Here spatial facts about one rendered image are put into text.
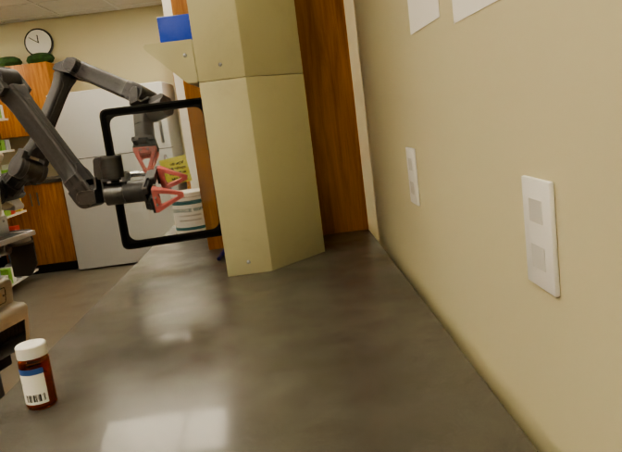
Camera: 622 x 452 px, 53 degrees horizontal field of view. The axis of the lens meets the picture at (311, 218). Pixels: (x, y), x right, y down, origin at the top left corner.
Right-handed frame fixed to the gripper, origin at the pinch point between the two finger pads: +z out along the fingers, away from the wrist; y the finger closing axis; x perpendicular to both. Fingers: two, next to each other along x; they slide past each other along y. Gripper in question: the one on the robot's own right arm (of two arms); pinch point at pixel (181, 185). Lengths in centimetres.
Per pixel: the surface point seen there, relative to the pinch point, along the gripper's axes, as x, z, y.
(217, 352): -2, 13, -67
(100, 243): 258, -174, 409
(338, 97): -8, 45, 30
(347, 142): 5, 46, 25
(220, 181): -5.5, 11.4, -11.1
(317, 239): 17.0, 33.0, -6.8
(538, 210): -40, 52, -94
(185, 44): -35.5, 7.7, 0.7
